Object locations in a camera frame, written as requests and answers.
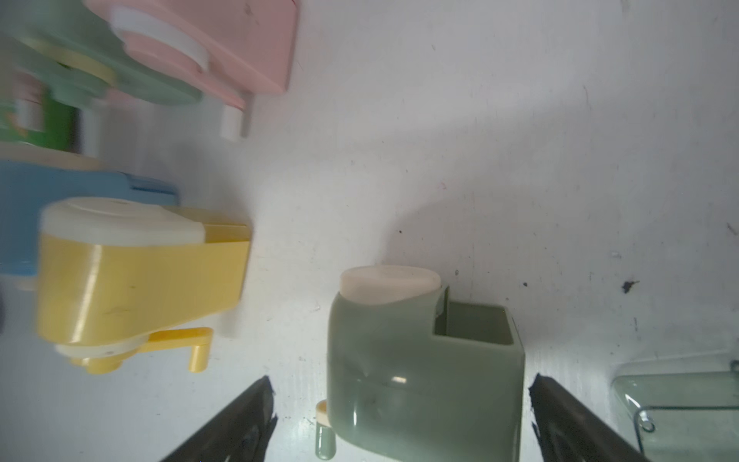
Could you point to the yellow pencil sharpener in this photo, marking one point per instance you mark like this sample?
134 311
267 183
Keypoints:
117 278

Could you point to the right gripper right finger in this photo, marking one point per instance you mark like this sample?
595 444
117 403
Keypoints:
567 430

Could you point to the green snack bag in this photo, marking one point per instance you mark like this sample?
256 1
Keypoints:
47 124

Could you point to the pink pencil sharpener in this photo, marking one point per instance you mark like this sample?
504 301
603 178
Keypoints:
227 49

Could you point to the clear dark green tray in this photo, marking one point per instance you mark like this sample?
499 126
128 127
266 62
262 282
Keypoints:
687 416

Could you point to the blue pencil sharpener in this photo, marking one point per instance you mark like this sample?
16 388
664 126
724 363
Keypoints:
33 177

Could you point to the mint green pencil sharpener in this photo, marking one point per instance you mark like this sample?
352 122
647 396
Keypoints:
62 47

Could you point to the sage green pencil sharpener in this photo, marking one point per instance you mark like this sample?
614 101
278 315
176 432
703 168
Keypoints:
414 375

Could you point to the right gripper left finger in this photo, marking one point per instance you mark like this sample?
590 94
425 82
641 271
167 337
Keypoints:
239 433

